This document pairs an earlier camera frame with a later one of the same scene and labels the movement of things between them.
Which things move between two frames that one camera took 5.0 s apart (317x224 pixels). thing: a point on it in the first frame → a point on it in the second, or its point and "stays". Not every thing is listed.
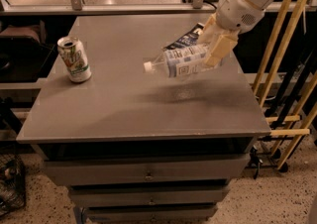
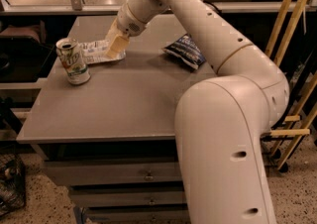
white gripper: [235, 12] → [128, 22]
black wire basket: [13, 193] stays
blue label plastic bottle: [181, 60] → [95, 52]
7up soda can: [74, 59] stays
